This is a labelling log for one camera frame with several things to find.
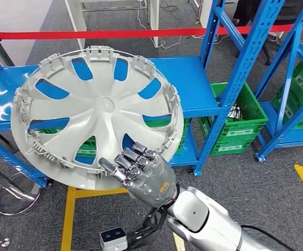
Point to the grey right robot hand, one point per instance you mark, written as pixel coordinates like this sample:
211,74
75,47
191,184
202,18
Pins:
154,183

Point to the grey plastic wheel cover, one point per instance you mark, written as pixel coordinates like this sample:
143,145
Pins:
102,104

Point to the blue metal shelf rack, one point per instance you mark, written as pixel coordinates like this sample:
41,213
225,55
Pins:
193,86
267,119

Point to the white plastic item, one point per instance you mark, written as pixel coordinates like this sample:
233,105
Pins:
234,113

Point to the red barrier belt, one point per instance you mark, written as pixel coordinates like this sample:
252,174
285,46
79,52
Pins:
114,34

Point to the grey metal table leg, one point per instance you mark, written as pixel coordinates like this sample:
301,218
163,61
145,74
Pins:
197,8

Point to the white cabinet panel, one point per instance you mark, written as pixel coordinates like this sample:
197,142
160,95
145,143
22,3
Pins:
205,12

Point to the white desk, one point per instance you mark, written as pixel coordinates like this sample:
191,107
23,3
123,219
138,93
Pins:
75,17

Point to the person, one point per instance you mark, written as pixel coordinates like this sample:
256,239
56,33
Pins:
243,12

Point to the black office chair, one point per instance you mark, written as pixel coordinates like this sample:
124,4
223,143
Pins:
292,12

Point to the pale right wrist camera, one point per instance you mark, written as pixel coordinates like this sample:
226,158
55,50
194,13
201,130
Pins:
113,239

